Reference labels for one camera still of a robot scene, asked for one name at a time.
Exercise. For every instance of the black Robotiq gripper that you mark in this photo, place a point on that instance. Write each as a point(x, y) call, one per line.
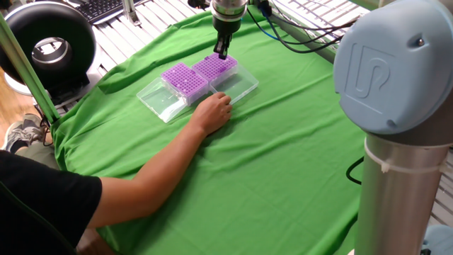
point(226, 26)

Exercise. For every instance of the purple rack pipette tip box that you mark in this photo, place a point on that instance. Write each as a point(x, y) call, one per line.
point(182, 81)
point(212, 69)

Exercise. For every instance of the person's right forearm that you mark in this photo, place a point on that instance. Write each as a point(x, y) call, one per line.
point(148, 187)

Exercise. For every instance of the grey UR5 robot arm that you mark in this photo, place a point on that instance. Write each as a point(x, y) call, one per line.
point(389, 71)

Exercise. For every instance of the person's right hand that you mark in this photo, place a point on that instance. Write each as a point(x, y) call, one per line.
point(212, 113)

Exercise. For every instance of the green table cloth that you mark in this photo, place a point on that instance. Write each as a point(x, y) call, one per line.
point(265, 159)

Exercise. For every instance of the black computer keyboard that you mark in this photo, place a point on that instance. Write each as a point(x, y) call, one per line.
point(102, 8)

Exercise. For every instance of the olive trousers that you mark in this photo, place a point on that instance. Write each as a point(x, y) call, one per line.
point(39, 156)

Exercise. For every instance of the grey sneaker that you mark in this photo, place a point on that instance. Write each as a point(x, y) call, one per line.
point(24, 131)

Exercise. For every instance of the white zip tie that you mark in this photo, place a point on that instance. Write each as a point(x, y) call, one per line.
point(407, 166)

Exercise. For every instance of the black shirt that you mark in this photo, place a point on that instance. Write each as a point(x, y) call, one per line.
point(42, 205)

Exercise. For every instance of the short aluminium post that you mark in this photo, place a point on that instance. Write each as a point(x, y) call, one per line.
point(130, 12)

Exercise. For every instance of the aluminium frame beam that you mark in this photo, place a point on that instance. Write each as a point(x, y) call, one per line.
point(27, 71)

